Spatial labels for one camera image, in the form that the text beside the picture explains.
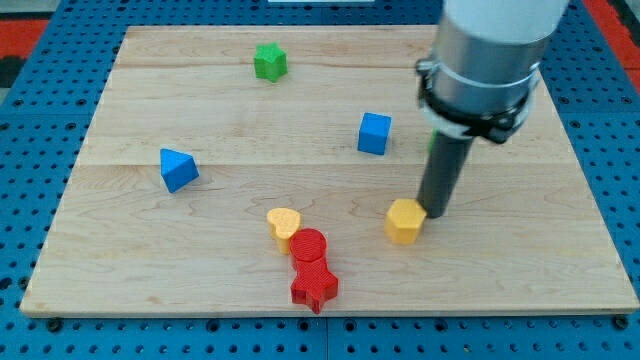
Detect red star block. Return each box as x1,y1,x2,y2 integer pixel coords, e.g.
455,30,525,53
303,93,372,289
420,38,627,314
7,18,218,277
290,256,339,314

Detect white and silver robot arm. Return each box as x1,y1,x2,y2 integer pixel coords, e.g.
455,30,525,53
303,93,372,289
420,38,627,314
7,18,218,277
415,0,568,142

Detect red circle block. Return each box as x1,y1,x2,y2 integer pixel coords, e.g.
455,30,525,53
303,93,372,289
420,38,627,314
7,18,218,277
290,228,327,262

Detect green star block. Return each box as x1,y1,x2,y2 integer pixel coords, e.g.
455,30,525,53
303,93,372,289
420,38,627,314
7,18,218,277
253,42,288,83

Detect yellow heart block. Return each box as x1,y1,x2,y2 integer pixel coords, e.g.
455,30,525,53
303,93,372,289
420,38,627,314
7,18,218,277
266,207,302,255

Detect blue cube block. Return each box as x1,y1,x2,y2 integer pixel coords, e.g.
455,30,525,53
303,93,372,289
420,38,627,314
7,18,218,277
357,112,392,155

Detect light wooden board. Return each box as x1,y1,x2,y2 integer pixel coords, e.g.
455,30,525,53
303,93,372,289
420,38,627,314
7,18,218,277
20,26,639,318

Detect yellow pentagon block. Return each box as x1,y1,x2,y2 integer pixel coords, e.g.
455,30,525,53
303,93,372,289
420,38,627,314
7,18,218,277
384,198,427,245

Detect green block behind rod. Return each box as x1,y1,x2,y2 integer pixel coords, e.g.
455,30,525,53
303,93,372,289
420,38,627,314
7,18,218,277
427,129,438,153

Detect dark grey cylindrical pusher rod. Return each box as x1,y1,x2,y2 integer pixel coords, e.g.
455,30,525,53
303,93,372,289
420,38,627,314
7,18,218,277
417,131,473,219

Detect blue triangle block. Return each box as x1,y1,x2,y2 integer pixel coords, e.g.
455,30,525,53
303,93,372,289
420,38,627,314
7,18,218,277
160,148,199,193

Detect black cable clamp ring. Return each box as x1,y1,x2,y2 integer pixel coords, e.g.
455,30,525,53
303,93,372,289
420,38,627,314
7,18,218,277
415,57,541,146

